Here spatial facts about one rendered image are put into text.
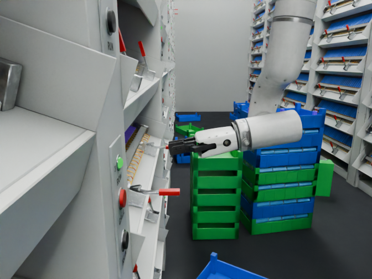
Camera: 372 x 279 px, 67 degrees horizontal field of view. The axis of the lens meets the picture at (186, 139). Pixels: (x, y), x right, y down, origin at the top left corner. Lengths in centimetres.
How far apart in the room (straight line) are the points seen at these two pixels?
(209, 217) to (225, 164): 25
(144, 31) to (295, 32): 42
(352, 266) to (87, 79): 124
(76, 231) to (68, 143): 9
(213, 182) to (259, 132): 52
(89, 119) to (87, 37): 5
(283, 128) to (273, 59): 17
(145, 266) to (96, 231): 45
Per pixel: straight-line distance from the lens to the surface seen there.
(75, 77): 19
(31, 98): 21
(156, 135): 91
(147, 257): 69
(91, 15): 20
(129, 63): 28
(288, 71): 71
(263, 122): 72
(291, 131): 74
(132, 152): 64
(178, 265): 117
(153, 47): 89
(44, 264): 26
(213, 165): 115
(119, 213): 27
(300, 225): 146
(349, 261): 135
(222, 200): 122
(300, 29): 72
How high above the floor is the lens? 74
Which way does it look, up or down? 15 degrees down
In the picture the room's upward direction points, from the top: straight up
